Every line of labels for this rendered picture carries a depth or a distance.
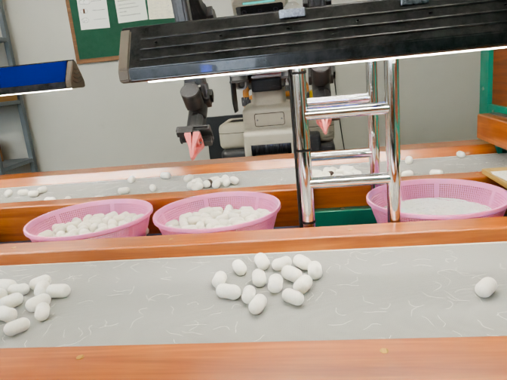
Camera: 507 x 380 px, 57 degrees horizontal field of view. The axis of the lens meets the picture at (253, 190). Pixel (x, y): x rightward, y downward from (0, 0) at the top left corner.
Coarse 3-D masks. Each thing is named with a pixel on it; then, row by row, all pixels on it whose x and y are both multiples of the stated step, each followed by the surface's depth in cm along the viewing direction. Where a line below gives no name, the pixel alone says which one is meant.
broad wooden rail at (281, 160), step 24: (432, 144) 147; (456, 144) 143; (480, 144) 140; (96, 168) 162; (120, 168) 158; (144, 168) 153; (168, 168) 151; (192, 168) 150; (216, 168) 148; (240, 168) 147; (264, 168) 146
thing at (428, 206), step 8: (416, 200) 102; (424, 200) 102; (432, 200) 101; (440, 200) 101; (456, 200) 100; (464, 200) 100; (408, 208) 97; (416, 208) 99; (424, 208) 98; (432, 208) 96; (440, 208) 95; (448, 208) 94; (456, 208) 94; (464, 208) 93; (472, 208) 93; (480, 208) 93; (488, 208) 94
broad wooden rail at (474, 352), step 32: (0, 352) 52; (32, 352) 52; (64, 352) 51; (96, 352) 50; (128, 352) 50; (160, 352) 49; (192, 352) 49; (224, 352) 48; (256, 352) 48; (288, 352) 47; (320, 352) 47; (352, 352) 46; (384, 352) 46; (416, 352) 45; (448, 352) 45; (480, 352) 44
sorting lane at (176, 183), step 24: (288, 168) 144; (312, 168) 141; (360, 168) 135; (384, 168) 132; (408, 168) 129; (432, 168) 127; (456, 168) 124; (480, 168) 122; (0, 192) 150; (48, 192) 143; (72, 192) 140; (96, 192) 137; (144, 192) 131
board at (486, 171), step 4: (484, 168) 106; (488, 168) 106; (492, 168) 106; (496, 168) 105; (500, 168) 105; (504, 168) 105; (484, 172) 105; (488, 172) 103; (488, 176) 103; (492, 176) 101; (496, 176) 99; (496, 180) 98; (500, 180) 96; (504, 180) 95; (500, 184) 97; (504, 184) 95
